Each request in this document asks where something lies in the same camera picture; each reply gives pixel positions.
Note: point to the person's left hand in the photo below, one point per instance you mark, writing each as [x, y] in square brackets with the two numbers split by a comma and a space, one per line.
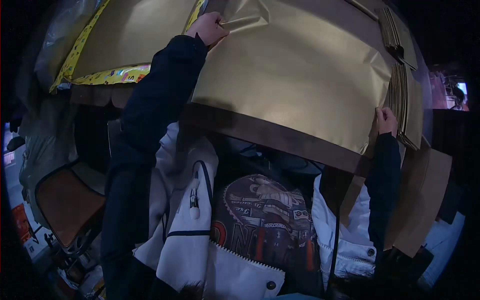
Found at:
[204, 29]

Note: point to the person's right hand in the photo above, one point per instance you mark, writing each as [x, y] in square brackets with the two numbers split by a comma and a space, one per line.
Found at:
[387, 123]

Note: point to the person's left fingers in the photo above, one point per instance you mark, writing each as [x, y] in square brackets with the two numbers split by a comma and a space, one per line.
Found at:
[219, 30]

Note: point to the person's right fingers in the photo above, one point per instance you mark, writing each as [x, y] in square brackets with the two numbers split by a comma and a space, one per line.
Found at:
[381, 113]

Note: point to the large gold paper sheet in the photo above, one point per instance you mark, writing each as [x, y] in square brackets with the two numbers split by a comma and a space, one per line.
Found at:
[292, 71]

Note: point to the stack of folded gold sheets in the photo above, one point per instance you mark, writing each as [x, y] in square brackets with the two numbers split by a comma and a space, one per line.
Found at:
[395, 35]
[407, 105]

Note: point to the brown kraft paper sheets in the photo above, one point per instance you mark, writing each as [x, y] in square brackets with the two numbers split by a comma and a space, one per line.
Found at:
[420, 195]

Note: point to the yellow patterned wrapping paper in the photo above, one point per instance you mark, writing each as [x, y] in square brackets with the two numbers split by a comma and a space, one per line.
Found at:
[108, 77]

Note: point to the clear plastic bag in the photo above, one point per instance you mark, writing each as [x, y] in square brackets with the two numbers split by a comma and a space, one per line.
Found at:
[62, 33]

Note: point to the person's body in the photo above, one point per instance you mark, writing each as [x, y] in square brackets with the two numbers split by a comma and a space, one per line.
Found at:
[243, 232]

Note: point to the brown seat chair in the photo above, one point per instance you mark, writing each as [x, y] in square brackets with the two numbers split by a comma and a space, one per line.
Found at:
[67, 204]

